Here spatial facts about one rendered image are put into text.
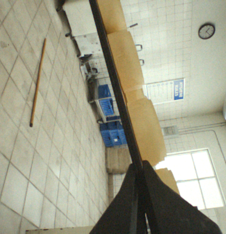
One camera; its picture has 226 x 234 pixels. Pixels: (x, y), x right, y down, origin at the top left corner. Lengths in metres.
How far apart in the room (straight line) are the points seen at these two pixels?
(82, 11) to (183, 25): 1.93
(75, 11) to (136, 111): 3.56
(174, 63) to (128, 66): 4.97
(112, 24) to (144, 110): 0.08
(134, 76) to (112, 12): 0.06
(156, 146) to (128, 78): 0.06
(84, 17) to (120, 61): 3.55
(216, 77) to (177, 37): 1.46
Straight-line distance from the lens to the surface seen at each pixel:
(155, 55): 4.93
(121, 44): 0.18
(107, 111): 4.95
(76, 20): 3.76
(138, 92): 0.24
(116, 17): 0.21
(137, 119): 0.16
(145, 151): 0.16
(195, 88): 5.75
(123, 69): 0.18
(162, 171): 0.17
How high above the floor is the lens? 0.97
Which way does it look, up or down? 7 degrees down
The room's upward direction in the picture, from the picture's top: 81 degrees clockwise
